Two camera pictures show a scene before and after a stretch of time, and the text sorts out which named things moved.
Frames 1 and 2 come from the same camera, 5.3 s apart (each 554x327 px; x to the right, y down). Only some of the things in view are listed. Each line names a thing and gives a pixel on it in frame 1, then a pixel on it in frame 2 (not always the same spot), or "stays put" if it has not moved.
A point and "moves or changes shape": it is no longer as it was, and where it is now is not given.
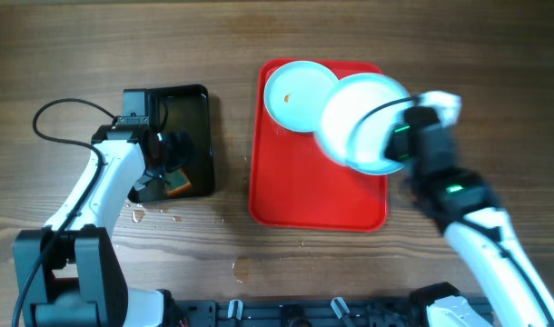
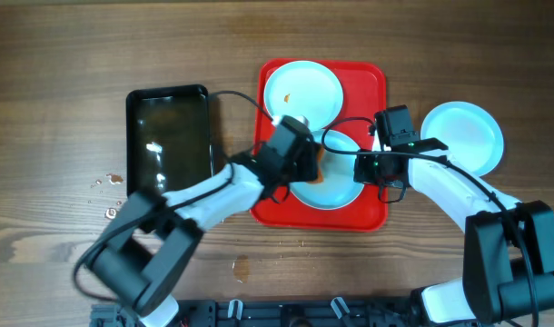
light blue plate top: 296,93 stays put
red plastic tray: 294,184 stays put
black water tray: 185,109 stays put
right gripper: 394,143 → 363,173
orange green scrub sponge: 177,182 → 320,165
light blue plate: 366,143 moves or changes shape
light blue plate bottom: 343,138 → 472,135
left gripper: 181,153 → 310,168
